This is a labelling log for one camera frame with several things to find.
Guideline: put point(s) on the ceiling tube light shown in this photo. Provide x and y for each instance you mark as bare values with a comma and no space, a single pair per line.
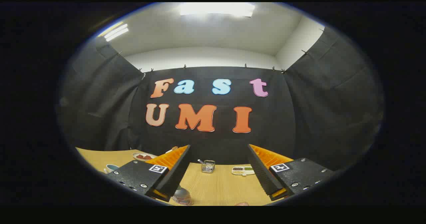
114,32

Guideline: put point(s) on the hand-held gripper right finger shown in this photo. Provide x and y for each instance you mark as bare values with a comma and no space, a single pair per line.
261,174

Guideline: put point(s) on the ceiling panel light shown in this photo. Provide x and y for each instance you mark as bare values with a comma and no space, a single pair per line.
216,9

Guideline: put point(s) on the white cup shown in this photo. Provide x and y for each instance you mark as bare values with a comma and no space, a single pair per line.
111,168

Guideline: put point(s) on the red snack pieces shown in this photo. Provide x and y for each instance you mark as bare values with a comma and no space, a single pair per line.
143,157

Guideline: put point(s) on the silver juice bottle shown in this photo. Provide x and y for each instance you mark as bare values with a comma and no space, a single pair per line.
182,195

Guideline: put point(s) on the white divided tray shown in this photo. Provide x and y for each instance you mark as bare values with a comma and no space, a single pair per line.
243,170

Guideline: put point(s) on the wooden table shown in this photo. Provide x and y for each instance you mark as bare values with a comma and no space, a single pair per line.
219,187

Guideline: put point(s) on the white small appliance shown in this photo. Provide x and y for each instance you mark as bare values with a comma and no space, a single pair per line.
172,149

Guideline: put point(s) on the white oval plate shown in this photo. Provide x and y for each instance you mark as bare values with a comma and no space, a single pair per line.
141,156

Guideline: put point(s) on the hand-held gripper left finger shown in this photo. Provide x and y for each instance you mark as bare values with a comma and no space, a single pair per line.
176,170

